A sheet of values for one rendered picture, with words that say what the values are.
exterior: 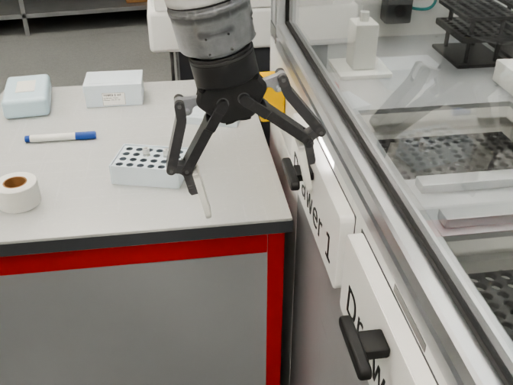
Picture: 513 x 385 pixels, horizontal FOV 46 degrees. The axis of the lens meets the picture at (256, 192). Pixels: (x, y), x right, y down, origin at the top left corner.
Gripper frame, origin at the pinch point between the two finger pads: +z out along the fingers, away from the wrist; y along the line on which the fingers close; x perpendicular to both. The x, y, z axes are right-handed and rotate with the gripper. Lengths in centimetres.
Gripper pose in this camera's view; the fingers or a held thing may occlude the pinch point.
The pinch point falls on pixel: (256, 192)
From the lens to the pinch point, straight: 79.3
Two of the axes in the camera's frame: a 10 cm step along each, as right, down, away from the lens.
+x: -1.4, -5.3, 8.4
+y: 9.7, -2.5, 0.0
